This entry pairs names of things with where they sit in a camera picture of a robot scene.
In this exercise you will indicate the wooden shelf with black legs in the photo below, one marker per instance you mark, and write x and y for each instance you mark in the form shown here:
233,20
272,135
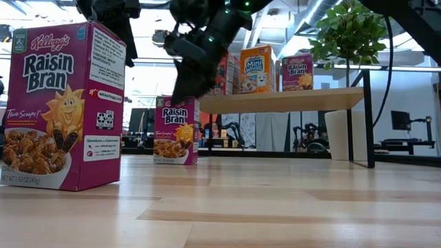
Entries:
293,101

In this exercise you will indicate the black background robot arm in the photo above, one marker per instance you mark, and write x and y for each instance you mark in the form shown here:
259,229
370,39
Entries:
236,132
310,137

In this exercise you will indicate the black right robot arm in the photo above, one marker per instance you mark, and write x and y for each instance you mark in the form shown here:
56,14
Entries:
413,24

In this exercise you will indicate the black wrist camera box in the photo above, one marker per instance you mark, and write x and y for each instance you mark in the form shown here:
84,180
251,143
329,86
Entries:
186,48

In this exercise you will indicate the green leafy potted plant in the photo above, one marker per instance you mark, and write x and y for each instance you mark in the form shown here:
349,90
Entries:
351,31

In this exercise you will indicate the black desk monitor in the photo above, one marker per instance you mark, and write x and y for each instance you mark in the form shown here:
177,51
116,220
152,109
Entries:
141,120

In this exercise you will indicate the white round bin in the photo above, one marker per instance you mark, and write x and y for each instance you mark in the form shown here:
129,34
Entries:
336,137

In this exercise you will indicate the white hanging cloth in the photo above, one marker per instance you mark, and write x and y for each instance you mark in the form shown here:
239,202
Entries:
272,131

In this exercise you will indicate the black monitor on mount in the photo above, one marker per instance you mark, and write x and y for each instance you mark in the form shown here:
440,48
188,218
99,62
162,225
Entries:
400,120

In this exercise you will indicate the black background desk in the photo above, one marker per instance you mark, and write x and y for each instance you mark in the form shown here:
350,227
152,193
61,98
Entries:
406,143

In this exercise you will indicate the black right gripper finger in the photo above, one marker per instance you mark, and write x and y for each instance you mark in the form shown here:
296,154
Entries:
206,79
184,86

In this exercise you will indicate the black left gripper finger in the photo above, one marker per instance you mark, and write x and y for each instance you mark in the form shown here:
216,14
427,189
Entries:
125,32

